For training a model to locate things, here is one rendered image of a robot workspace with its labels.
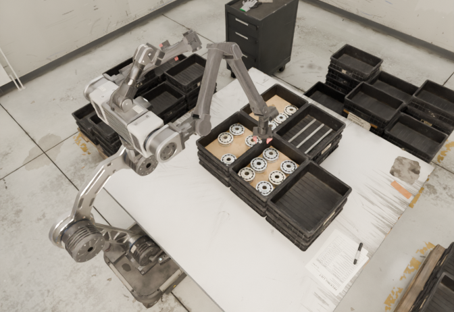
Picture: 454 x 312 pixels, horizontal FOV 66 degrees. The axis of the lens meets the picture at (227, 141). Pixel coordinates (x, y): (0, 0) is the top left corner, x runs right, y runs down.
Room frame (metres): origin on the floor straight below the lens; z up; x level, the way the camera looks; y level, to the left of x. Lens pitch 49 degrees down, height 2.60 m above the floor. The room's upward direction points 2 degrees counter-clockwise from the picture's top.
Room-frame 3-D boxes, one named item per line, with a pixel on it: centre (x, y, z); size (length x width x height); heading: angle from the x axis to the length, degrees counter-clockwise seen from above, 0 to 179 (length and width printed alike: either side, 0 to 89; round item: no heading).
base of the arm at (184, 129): (1.05, 0.20, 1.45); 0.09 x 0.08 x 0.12; 45
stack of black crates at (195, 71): (2.62, 0.32, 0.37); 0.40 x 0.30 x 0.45; 135
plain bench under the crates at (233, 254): (1.35, -0.24, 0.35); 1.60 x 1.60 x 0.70; 45
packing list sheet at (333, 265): (0.74, -0.59, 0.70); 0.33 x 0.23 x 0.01; 135
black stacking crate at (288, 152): (1.25, -0.25, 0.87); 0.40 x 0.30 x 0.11; 133
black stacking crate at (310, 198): (1.03, -0.45, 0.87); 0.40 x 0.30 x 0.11; 133
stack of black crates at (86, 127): (2.34, 1.17, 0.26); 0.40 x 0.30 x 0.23; 135
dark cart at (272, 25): (3.25, -0.39, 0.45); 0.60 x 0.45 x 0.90; 135
